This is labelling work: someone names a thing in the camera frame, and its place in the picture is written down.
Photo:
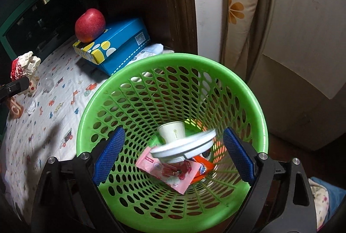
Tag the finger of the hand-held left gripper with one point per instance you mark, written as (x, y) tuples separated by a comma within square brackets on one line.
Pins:
[(15, 88)]

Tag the green plastic mesh basket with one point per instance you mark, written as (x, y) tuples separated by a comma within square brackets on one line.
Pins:
[(129, 103)]

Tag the blue floral cloth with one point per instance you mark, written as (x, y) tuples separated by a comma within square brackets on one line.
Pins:
[(327, 200)]

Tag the red apple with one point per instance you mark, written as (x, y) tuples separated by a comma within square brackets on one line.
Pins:
[(90, 25)]

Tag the round plastic lid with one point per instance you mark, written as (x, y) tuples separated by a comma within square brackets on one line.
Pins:
[(183, 146)]

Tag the white printed tablecloth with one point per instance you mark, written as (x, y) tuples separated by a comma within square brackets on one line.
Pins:
[(54, 125)]

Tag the clear plastic cup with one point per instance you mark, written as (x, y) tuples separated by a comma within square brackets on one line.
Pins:
[(49, 84)]

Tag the small clear plastic piece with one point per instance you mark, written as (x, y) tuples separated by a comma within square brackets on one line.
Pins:
[(31, 107)]

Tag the blue spotted tissue box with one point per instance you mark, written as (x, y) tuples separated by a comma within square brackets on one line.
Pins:
[(121, 44)]

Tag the dark wooden door frame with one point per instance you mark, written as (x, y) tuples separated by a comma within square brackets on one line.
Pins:
[(175, 0)]

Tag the orange snack wrapper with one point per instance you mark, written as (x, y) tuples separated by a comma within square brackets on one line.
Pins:
[(202, 167)]

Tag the white paper cup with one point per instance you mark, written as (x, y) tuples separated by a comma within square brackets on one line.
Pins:
[(171, 133)]

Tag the pink snack wrapper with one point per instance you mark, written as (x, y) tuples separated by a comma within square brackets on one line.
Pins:
[(162, 171)]

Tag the white cabinet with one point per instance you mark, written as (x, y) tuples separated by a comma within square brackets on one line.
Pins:
[(302, 73)]

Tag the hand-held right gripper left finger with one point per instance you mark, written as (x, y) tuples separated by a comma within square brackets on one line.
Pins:
[(109, 154)]

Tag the orange water bottle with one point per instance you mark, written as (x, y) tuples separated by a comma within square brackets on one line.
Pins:
[(15, 108)]

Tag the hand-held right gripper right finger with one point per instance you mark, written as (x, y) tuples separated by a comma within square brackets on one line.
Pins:
[(239, 154)]

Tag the floral beige curtain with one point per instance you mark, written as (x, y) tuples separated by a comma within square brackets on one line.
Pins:
[(243, 6)]

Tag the red white wrapper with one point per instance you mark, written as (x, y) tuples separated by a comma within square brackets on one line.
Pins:
[(27, 64)]

